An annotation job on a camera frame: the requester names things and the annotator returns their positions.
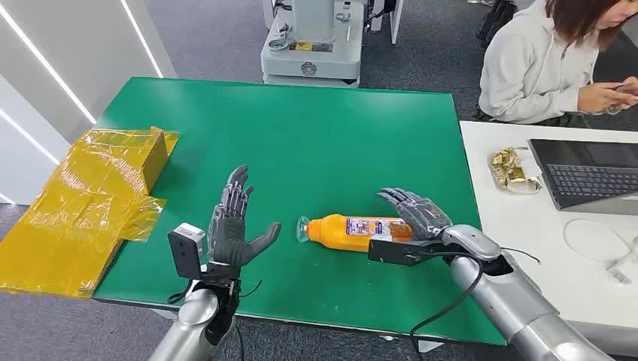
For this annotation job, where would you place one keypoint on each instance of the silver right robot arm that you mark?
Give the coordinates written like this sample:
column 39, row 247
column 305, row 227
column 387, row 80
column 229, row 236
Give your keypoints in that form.
column 513, row 304

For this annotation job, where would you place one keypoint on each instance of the person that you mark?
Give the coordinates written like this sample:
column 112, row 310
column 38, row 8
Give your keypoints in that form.
column 528, row 70

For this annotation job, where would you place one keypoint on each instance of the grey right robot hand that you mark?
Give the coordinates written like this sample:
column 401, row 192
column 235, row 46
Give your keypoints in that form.
column 423, row 216

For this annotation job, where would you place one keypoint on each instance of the orange detergent bottle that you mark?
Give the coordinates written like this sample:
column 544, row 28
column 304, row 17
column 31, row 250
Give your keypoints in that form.
column 339, row 231

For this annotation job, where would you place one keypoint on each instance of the person's right hand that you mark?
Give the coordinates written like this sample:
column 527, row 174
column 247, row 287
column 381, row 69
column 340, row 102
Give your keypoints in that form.
column 598, row 97

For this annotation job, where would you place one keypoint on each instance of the black equipment on floor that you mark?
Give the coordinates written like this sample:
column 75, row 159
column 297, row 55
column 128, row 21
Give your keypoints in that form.
column 493, row 22

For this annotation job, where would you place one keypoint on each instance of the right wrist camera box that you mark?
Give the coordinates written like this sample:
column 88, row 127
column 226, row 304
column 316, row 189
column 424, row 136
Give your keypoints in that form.
column 394, row 251

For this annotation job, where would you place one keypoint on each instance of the smartphone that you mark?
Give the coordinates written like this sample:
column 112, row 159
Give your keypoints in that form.
column 629, row 90

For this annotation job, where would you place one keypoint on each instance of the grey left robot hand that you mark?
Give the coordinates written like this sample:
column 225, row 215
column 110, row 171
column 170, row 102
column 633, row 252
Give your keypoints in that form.
column 227, row 239

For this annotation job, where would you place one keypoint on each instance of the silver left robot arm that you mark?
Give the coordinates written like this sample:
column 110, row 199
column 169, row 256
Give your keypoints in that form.
column 192, row 324

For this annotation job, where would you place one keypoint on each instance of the gold foil snack wrapper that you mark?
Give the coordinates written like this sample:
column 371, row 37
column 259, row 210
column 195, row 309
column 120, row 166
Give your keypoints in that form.
column 511, row 172

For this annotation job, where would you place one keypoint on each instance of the grey machine base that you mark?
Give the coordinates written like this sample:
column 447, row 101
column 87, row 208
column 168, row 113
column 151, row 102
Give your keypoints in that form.
column 314, row 55

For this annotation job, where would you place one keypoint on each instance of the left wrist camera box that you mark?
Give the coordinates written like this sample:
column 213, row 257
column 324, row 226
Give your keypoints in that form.
column 185, row 251

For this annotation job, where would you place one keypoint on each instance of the person's left hand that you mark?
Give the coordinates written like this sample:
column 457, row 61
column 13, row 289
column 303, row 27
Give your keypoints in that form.
column 632, row 99

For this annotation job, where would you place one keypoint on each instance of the yellow taped cardboard box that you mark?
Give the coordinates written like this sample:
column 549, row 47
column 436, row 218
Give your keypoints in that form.
column 75, row 214

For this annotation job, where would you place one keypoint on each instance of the person's hand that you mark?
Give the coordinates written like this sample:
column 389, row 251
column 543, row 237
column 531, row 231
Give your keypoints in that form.
column 632, row 99
column 598, row 97

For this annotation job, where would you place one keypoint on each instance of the dark grey laptop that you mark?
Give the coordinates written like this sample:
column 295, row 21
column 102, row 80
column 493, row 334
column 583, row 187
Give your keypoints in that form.
column 588, row 174

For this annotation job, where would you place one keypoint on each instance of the white panel board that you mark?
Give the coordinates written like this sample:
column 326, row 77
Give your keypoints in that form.
column 395, row 20

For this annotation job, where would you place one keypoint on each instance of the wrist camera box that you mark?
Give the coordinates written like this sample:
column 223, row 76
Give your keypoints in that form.
column 394, row 251
column 185, row 251

